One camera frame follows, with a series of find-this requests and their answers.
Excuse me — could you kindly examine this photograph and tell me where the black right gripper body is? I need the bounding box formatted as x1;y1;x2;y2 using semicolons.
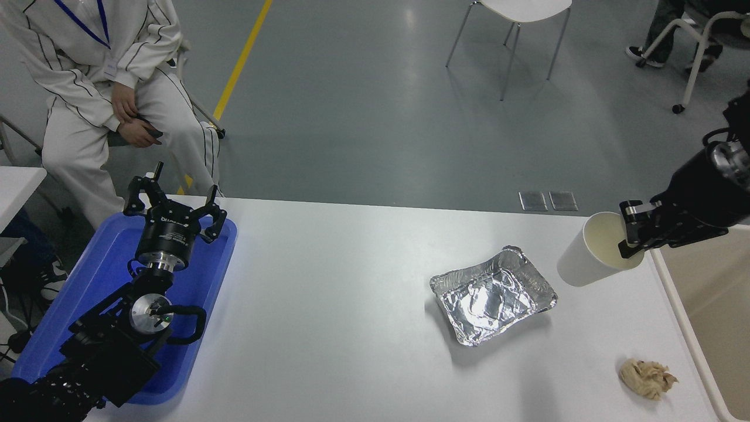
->
653;147;750;232

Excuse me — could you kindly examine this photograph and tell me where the white paper cup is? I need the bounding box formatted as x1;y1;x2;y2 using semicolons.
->
557;211;645;288

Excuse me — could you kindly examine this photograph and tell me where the crumpled tan paper ball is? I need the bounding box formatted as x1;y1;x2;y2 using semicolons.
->
619;358;679;401

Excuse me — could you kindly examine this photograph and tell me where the white side table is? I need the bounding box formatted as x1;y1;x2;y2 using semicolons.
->
0;166;74;235

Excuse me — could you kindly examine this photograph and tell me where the large pale bin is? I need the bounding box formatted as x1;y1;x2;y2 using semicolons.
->
650;226;750;422

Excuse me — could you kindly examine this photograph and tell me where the person's left hand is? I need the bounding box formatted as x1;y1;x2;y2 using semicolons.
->
111;83;139;124

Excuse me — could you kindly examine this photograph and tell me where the grey office chair with armrests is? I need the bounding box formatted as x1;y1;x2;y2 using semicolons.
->
107;35;227;147

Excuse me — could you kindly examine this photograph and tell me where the white chair with metal legs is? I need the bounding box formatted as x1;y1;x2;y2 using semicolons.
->
445;0;572;101

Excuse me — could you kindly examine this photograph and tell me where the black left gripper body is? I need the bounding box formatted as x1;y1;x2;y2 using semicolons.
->
136;212;199;261

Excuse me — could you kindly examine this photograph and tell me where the blue plastic tray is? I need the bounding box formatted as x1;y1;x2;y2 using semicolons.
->
12;212;238;406

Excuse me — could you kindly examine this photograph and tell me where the silver foil tray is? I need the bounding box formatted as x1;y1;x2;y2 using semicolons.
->
429;245;558;346

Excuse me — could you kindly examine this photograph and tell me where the black cable bundle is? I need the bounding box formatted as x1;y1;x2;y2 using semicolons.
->
0;267;36;364

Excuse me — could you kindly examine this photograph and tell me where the person's right hand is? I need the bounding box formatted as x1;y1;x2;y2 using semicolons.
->
119;122;163;148

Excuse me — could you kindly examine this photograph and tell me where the white-framed chair with casters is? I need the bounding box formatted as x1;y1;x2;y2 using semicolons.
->
636;0;750;115

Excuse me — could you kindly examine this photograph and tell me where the person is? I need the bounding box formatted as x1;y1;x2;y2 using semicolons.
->
0;211;68;302
0;0;226;229
626;0;750;74

